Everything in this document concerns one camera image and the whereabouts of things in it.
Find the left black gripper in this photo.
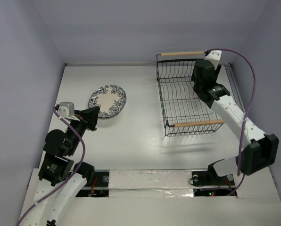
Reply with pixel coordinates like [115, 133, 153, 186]
[67, 105, 101, 154]

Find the white bowl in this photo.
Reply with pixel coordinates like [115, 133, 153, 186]
[99, 112, 120, 119]

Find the blue floral white plate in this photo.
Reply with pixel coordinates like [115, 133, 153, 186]
[88, 85, 127, 115]

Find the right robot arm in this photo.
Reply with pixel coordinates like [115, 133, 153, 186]
[191, 59, 279, 185]

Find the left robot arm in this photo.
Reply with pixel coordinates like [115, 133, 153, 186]
[17, 102, 100, 226]

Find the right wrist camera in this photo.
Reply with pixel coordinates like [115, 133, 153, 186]
[204, 50, 222, 70]

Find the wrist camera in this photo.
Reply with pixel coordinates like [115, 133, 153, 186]
[204, 50, 222, 70]
[57, 102, 74, 119]

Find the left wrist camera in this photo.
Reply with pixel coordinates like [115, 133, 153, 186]
[57, 102, 74, 119]

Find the black wire dish rack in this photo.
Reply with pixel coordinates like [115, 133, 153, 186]
[156, 54, 224, 136]

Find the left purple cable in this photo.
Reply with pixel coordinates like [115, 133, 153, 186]
[17, 107, 87, 226]

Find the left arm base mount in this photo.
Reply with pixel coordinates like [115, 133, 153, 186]
[76, 170, 109, 198]

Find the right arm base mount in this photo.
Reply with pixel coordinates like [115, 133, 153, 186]
[189, 170, 236, 197]

